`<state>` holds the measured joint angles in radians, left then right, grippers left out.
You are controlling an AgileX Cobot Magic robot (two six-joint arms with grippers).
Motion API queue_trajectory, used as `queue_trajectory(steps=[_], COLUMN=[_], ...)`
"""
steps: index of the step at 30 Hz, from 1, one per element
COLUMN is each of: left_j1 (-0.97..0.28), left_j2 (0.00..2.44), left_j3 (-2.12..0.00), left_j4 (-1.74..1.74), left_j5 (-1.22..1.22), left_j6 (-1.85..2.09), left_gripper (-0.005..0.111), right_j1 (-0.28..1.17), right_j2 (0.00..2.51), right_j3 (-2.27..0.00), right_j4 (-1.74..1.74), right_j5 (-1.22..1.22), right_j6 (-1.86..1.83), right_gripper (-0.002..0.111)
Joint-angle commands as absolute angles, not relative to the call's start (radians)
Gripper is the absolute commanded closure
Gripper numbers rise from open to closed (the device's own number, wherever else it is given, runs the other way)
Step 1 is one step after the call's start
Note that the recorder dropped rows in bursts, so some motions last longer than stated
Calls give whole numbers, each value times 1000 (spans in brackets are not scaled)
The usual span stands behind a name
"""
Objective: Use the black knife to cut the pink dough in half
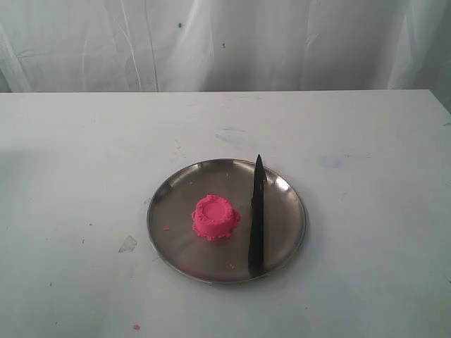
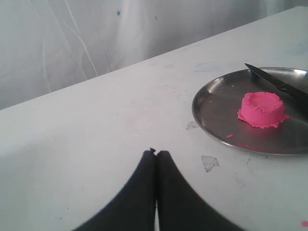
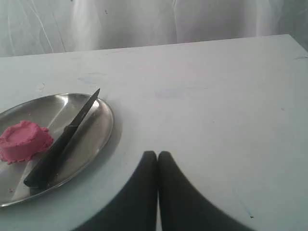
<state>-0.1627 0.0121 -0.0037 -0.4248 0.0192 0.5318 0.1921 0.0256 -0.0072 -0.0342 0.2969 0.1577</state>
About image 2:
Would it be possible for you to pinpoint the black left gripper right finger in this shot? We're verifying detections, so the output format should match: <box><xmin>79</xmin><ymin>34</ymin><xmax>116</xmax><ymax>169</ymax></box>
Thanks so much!
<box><xmin>156</xmin><ymin>151</ymin><xmax>242</xmax><ymax>231</ymax></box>

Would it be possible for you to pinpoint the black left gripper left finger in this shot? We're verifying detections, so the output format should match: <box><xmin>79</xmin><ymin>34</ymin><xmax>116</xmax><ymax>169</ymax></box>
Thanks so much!
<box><xmin>75</xmin><ymin>148</ymin><xmax>156</xmax><ymax>231</ymax></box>

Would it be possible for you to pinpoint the pink play dough lump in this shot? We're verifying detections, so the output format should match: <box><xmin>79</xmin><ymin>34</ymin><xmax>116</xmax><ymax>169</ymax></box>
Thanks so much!
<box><xmin>237</xmin><ymin>91</ymin><xmax>289</xmax><ymax>129</ymax></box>

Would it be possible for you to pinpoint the black knife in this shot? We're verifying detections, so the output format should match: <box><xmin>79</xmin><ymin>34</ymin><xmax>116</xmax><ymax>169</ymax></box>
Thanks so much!
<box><xmin>245</xmin><ymin>63</ymin><xmax>308</xmax><ymax>106</ymax></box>

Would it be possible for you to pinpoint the round steel plate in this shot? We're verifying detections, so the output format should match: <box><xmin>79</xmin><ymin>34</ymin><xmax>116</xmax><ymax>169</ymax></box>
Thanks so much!
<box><xmin>192</xmin><ymin>69</ymin><xmax>308</xmax><ymax>155</ymax></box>

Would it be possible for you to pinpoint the pink dough crumb on table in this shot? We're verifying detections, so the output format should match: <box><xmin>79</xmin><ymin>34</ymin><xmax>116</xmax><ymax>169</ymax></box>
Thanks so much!
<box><xmin>301</xmin><ymin>220</ymin><xmax>308</xmax><ymax>227</ymax></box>

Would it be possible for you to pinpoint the white backdrop curtain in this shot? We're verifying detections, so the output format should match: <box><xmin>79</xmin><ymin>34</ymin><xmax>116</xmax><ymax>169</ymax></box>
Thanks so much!
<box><xmin>0</xmin><ymin>0</ymin><xmax>308</xmax><ymax>109</ymax></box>

